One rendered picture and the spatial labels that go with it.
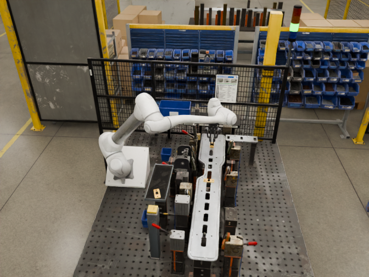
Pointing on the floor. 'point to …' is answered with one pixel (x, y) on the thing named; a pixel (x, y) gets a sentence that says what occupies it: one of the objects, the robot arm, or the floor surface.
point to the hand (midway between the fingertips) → (212, 141)
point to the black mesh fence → (184, 90)
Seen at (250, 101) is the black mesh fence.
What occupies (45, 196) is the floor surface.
